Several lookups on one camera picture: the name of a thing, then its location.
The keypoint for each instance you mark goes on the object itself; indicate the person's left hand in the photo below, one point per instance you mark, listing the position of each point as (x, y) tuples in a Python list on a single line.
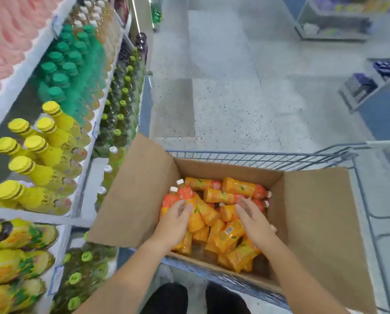
[(173, 225)]

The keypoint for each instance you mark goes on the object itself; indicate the person's right hand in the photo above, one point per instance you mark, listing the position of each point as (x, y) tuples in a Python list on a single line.
[(258, 230)]

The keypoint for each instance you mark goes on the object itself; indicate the orange juice bottles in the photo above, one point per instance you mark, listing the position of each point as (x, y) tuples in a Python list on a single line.
[(237, 188)]

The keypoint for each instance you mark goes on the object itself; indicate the brown cardboard box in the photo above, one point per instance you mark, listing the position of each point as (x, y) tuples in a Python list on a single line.
[(319, 225)]

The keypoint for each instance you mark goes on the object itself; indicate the person's right forearm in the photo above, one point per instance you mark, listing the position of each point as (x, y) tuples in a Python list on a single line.
[(296, 281)]

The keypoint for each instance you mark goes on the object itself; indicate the person's left forearm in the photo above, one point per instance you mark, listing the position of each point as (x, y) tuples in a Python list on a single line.
[(126, 284)]

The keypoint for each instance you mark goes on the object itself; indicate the clear bottle white cap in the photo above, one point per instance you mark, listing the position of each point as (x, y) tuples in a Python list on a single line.
[(101, 190), (108, 169), (113, 150)]

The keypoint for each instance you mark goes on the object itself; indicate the blue white price tag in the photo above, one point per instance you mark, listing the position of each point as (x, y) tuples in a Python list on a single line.
[(95, 129), (56, 26), (55, 279)]

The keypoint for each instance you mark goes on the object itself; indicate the rows of yellow cap bottles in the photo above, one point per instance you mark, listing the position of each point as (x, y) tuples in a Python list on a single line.
[(44, 173)]

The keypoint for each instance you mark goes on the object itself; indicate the rows of yellow label bottles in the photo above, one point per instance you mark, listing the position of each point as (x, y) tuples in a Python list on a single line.
[(15, 261)]

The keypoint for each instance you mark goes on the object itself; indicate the blue base display rack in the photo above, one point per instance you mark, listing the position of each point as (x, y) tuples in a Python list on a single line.
[(378, 117)]

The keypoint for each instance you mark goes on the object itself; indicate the cluster of dark purple bottles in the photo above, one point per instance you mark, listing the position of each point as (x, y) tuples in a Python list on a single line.
[(141, 44)]

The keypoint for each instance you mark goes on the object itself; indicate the rows of green cap bottles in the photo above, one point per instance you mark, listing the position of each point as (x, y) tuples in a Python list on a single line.
[(67, 68)]

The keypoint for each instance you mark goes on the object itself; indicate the green label clear bottle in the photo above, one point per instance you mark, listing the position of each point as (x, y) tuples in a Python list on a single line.
[(155, 14)]

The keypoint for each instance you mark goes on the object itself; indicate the rows of pink label bottles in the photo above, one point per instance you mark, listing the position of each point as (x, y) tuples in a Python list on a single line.
[(8, 35)]

